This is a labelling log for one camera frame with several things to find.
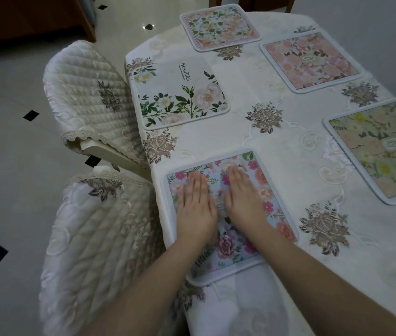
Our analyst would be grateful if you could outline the person's left hand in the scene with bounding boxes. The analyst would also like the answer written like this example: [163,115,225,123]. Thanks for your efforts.
[176,170,218,247]

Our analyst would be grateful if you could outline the table with cream tablecloth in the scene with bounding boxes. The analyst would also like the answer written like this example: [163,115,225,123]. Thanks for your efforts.
[124,10,396,336]

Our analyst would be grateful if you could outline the person's right hand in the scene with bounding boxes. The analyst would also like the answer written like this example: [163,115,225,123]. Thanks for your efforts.
[220,167,272,235]

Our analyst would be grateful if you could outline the white green-leaf floral placemat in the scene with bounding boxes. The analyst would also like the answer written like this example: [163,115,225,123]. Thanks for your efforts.
[129,56,231,131]

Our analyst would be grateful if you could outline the quilted chair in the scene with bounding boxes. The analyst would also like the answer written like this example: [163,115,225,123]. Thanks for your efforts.
[43,40,150,171]
[38,166,184,336]

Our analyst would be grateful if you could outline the pink floral placemat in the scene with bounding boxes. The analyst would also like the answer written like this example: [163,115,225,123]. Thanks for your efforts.
[259,30,366,94]

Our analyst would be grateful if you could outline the orange lily letter-border placemat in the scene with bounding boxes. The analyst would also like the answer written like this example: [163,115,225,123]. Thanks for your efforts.
[179,3,262,53]

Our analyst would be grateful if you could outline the person's right forearm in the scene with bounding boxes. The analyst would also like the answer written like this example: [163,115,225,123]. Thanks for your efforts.
[246,220,396,336]

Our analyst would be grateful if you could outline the person's left forearm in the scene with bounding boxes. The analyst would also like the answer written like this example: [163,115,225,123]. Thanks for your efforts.
[52,234,216,336]

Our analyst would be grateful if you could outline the red blue floral placemat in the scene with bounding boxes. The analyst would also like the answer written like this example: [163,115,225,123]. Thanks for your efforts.
[162,149,299,287]

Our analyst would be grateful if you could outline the brown wooden door frame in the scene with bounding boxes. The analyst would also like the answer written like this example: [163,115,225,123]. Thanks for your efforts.
[209,0,297,14]

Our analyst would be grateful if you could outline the cloth-covered dining table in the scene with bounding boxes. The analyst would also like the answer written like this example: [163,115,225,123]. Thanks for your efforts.
[124,10,396,336]

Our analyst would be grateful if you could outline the dark brown wooden furniture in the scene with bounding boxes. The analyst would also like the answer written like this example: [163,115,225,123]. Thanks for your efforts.
[0,0,97,44]

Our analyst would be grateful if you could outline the grey sofa with striped cloth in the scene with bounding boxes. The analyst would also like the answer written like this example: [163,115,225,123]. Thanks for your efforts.
[75,0,98,27]

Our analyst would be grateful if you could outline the yellow green floral placemat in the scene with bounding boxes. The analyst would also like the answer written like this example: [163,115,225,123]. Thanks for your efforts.
[322,98,396,206]

